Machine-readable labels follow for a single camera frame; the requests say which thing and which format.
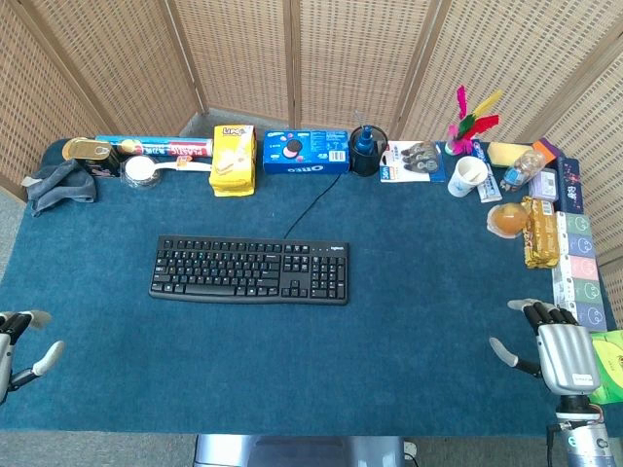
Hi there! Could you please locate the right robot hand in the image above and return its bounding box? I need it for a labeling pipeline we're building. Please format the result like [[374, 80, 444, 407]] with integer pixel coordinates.
[[489, 298, 603, 395]]

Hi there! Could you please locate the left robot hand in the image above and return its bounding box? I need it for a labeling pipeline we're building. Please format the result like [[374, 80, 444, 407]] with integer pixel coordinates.
[[0, 309, 66, 405]]

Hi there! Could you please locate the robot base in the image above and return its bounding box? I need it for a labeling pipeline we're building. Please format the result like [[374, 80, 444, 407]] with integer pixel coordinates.
[[193, 434, 419, 467]]

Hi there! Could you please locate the green snack packet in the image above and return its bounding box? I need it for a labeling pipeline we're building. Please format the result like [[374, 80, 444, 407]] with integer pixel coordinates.
[[588, 329, 623, 406]]

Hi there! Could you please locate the multicolour smiley face box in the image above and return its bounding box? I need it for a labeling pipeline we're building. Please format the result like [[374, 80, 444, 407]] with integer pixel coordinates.
[[551, 210, 609, 333]]

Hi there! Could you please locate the gold wrapped biscuit pack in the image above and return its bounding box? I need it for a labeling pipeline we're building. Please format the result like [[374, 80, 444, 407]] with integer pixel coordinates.
[[521, 196, 562, 270]]

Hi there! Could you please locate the orange jelly cup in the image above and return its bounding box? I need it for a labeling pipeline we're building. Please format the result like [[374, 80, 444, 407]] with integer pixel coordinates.
[[486, 201, 531, 238]]

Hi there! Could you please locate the grey folded cloth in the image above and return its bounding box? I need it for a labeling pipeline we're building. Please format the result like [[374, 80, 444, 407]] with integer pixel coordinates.
[[20, 159, 98, 218]]

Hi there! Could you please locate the dark blue long box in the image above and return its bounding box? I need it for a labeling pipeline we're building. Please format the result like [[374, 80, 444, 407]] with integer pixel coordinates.
[[556, 155, 585, 215]]

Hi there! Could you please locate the lilac small box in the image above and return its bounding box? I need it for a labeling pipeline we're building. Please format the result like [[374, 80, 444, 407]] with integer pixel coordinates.
[[528, 167, 559, 202]]

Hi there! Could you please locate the clear plastic bottle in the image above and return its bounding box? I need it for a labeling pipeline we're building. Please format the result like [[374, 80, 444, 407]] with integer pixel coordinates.
[[499, 148, 547, 194]]

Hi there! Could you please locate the toothpaste box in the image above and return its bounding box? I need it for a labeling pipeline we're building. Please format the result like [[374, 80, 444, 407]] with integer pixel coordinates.
[[469, 139, 503, 204]]

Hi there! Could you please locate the gold topped tin can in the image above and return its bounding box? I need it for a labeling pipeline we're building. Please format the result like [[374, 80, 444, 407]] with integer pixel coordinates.
[[61, 136, 123, 179]]

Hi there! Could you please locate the white paper cup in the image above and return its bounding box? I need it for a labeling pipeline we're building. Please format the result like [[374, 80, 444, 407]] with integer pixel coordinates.
[[447, 156, 489, 198]]

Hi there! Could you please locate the orange purple small box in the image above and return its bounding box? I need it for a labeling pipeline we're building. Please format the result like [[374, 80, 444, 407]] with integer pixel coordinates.
[[531, 137, 559, 166]]

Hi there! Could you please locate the round clear lidded container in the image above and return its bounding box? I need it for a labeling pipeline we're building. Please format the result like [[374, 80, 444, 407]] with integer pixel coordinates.
[[120, 155, 162, 191]]

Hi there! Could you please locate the yellow sponge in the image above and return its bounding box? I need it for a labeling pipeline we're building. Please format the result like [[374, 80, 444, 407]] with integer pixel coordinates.
[[487, 141, 533, 169]]

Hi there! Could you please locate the plastic wrap box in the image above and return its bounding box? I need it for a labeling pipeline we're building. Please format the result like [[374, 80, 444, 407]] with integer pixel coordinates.
[[94, 134, 215, 159]]

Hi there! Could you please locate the white toothbrush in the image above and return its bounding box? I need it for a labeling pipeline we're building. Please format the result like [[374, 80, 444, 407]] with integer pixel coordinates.
[[155, 160, 214, 173]]

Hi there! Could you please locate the correction tape blister pack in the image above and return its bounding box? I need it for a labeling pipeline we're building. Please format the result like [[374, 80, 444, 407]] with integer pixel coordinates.
[[379, 139, 447, 185]]

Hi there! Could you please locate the black computer keyboard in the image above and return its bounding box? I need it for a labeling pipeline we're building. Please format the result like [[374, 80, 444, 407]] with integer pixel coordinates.
[[148, 234, 350, 306]]

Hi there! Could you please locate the colourful feather shuttlecock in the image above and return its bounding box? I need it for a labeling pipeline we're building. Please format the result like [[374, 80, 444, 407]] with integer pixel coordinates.
[[443, 85, 503, 157]]

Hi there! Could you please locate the blue felt table mat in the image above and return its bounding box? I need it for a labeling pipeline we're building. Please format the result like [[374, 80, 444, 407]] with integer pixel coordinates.
[[0, 138, 623, 436]]

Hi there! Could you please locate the black mesh pen holder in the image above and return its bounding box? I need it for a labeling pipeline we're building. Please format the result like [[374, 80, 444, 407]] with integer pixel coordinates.
[[348, 125, 389, 178]]

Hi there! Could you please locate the yellow Lipo biscuit pack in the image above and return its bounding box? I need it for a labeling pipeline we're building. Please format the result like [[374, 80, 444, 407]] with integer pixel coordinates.
[[208, 124, 258, 198]]

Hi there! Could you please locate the blue bottle in holder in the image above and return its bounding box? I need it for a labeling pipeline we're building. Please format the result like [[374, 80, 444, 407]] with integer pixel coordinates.
[[353, 110, 377, 155]]

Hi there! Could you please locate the blue Oreo box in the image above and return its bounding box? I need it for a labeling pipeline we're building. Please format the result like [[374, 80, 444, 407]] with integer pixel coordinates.
[[262, 128, 351, 175]]

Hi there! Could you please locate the woven folding screen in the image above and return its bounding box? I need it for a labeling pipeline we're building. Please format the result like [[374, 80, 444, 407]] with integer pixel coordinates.
[[0, 0, 623, 327]]

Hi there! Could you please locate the black keyboard cable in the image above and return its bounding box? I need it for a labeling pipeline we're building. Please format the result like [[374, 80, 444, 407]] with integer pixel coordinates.
[[283, 170, 344, 239]]

